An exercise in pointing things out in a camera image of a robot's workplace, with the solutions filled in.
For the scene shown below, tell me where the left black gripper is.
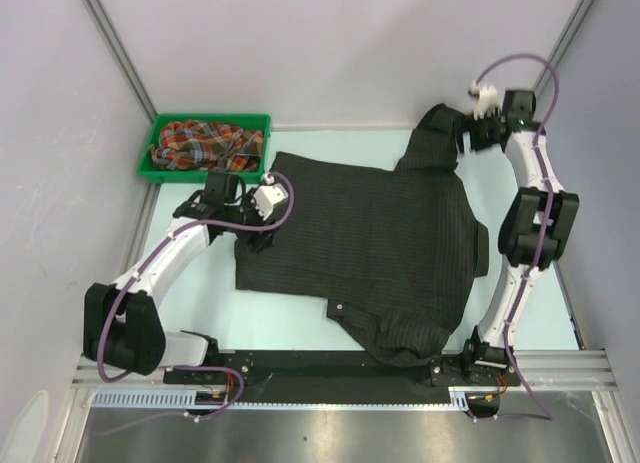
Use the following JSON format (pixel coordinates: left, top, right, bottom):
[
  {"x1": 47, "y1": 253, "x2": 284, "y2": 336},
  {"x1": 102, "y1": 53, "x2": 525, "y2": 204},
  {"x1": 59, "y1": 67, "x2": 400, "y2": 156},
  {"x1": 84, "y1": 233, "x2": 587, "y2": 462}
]
[{"x1": 224, "y1": 188, "x2": 281, "y2": 253}]

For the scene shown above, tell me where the black pinstripe long sleeve shirt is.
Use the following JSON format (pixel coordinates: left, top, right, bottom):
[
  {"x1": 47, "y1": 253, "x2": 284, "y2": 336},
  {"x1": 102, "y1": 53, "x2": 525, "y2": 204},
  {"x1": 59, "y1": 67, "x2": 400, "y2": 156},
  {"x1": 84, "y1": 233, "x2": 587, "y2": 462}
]
[{"x1": 235, "y1": 104, "x2": 489, "y2": 367}]

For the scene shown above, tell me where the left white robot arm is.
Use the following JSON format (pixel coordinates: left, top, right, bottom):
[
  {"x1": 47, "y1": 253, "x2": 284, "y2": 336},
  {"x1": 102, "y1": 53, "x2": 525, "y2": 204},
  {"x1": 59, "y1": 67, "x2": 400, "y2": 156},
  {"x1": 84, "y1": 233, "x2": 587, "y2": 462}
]
[{"x1": 83, "y1": 172, "x2": 295, "y2": 383}]

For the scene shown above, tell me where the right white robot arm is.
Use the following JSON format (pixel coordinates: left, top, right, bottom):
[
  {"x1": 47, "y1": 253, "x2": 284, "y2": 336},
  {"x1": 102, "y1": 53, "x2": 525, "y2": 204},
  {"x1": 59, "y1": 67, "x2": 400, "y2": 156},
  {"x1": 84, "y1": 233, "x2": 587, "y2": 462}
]
[{"x1": 461, "y1": 85, "x2": 580, "y2": 385}]

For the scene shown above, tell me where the plaid long sleeve shirt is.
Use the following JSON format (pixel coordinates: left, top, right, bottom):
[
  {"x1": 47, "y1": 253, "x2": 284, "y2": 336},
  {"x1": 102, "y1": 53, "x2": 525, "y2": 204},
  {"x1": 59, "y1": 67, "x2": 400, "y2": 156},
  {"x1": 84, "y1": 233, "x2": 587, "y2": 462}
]
[{"x1": 148, "y1": 119, "x2": 266, "y2": 172}]

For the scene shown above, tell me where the green plastic bin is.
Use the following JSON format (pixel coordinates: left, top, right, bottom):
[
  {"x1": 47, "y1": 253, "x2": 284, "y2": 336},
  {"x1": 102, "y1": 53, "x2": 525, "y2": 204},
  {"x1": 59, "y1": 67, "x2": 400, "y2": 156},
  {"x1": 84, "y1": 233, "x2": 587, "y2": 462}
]
[{"x1": 138, "y1": 113, "x2": 271, "y2": 184}]

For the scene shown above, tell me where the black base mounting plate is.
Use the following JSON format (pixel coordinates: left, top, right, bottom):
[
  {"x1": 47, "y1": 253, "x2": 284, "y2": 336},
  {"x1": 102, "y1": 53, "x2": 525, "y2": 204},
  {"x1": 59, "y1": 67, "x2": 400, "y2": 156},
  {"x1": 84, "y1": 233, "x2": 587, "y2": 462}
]
[{"x1": 163, "y1": 347, "x2": 521, "y2": 405}]

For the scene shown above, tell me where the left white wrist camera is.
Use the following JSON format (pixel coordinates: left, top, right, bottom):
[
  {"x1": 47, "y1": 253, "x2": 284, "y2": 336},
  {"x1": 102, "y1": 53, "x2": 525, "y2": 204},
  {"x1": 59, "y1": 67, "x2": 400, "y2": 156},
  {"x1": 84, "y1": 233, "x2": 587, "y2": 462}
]
[{"x1": 251, "y1": 172, "x2": 291, "y2": 221}]

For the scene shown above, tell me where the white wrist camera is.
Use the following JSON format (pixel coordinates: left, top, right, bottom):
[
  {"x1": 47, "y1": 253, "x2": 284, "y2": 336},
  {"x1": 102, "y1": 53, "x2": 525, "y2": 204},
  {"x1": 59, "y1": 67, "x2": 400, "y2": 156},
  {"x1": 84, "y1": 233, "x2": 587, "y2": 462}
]
[
  {"x1": 468, "y1": 81, "x2": 501, "y2": 121},
  {"x1": 251, "y1": 172, "x2": 291, "y2": 221}
]

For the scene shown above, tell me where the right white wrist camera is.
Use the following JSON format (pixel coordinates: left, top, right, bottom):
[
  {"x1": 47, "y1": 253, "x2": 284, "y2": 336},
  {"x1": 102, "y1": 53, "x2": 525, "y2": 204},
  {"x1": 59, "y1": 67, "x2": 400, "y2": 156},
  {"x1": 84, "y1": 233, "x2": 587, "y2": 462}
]
[{"x1": 468, "y1": 81, "x2": 501, "y2": 121}]

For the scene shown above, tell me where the white slotted cable duct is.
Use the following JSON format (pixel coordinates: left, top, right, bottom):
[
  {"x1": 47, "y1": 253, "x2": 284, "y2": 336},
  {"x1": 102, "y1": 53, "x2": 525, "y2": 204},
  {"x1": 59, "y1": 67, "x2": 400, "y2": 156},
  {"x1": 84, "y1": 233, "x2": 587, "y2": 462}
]
[{"x1": 92, "y1": 389, "x2": 498, "y2": 413}]

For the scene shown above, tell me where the aluminium frame rail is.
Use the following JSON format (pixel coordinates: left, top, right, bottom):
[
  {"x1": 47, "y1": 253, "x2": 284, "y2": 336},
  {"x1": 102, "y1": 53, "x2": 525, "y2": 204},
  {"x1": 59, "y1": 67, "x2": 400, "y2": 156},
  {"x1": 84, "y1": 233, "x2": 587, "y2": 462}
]
[{"x1": 69, "y1": 347, "x2": 614, "y2": 389}]

